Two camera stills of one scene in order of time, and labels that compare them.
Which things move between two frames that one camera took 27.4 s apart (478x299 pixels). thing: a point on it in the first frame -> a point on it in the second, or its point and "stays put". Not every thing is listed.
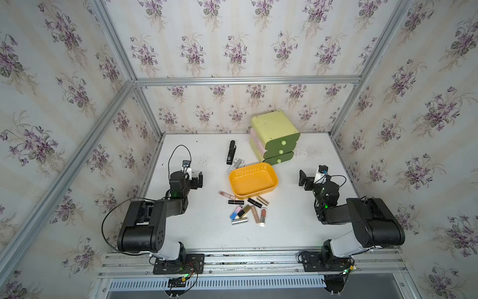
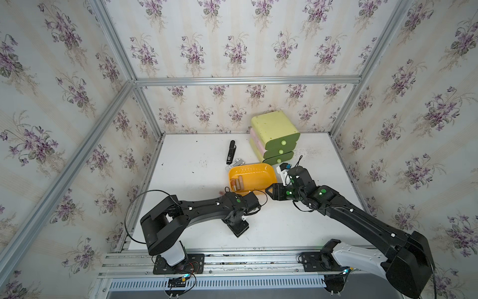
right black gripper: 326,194 -> 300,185
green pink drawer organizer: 273,137 stays put
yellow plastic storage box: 253,180 stays put
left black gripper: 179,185 -> 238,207
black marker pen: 232,149 stays put
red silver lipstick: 264,213 -> 233,183
